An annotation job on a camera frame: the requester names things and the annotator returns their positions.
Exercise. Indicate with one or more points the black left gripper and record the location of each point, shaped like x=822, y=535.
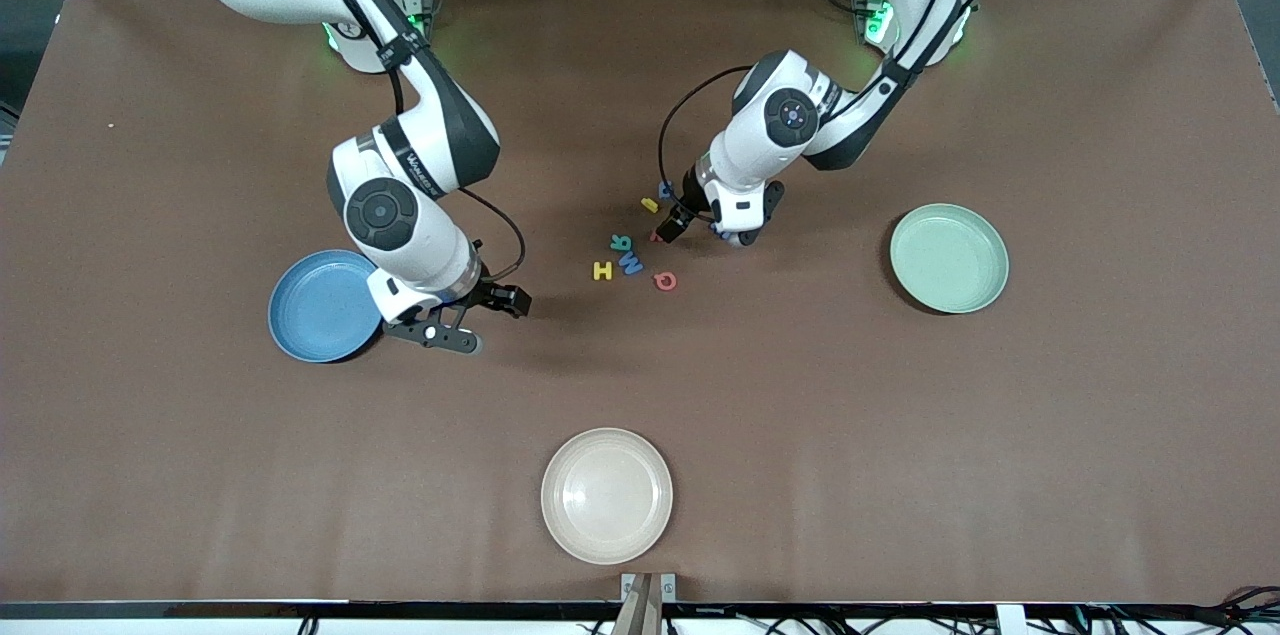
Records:
x=691, y=192

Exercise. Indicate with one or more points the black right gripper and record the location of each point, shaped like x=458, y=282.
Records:
x=487, y=293

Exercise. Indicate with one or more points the teal uppercase letter R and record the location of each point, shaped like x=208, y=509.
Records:
x=621, y=241

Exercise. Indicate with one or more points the blue uppercase letter M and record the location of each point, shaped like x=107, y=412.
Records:
x=632, y=263

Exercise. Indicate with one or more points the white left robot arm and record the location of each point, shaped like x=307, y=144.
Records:
x=745, y=160

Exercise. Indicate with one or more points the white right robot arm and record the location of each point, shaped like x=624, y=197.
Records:
x=440, y=245

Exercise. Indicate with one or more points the red uppercase letter Q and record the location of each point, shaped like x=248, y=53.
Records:
x=659, y=281

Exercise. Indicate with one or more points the blue plate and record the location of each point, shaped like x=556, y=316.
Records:
x=320, y=307

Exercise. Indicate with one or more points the beige plate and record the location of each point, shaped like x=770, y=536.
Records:
x=607, y=497

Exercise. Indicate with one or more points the green plate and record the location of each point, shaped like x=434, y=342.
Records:
x=950, y=260

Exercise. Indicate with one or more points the grey metal mounting bracket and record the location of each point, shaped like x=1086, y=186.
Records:
x=628, y=583

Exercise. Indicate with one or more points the tan wooden post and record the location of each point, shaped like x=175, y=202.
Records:
x=645, y=615

